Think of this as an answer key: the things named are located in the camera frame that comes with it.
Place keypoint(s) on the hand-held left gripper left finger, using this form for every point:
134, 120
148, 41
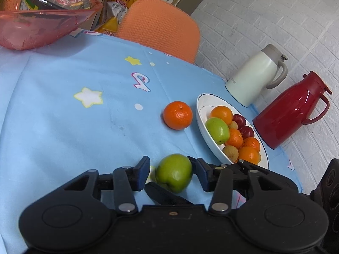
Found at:
144, 173

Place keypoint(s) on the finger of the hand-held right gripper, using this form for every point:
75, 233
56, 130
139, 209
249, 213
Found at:
164, 194

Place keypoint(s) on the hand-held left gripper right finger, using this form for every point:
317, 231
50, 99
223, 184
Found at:
202, 174

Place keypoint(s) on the green apple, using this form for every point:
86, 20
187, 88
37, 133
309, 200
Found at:
217, 131
173, 172

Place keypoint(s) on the orange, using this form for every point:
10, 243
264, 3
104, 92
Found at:
235, 137
222, 113
177, 115
249, 154
251, 143

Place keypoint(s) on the red apple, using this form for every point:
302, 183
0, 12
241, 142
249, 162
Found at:
246, 131

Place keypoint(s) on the white plate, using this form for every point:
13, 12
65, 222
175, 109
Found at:
204, 111

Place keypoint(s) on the red plum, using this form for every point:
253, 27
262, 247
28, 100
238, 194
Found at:
239, 120

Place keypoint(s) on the red thermos jug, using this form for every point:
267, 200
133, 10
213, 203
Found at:
286, 113

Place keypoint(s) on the blue printed tablecloth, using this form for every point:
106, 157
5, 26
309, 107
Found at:
66, 124

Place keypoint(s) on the white thermos jug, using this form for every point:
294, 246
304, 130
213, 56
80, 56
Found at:
251, 79

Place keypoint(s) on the orange chair back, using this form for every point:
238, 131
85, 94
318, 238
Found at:
164, 26

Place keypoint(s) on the yellow snack bag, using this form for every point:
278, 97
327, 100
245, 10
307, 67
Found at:
119, 0

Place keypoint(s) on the pink plastic bowl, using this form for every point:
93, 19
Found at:
31, 29

